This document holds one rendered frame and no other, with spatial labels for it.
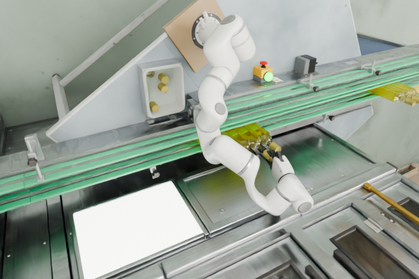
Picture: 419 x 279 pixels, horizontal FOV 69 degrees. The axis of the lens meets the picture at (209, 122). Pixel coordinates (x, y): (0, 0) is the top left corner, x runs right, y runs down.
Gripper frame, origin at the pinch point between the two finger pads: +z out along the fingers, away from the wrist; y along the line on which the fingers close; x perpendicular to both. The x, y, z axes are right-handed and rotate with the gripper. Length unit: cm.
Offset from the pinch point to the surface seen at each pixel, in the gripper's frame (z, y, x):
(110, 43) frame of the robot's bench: 85, 28, 65
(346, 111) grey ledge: 52, -13, -73
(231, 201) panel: -8.2, -12.7, 19.3
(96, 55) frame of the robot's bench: 83, 23, 73
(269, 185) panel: -3.1, -12.5, 1.1
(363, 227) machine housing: -28.5, -16.5, -27.0
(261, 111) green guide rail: 28.8, 6.2, -6.2
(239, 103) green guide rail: 24.3, 13.8, 6.8
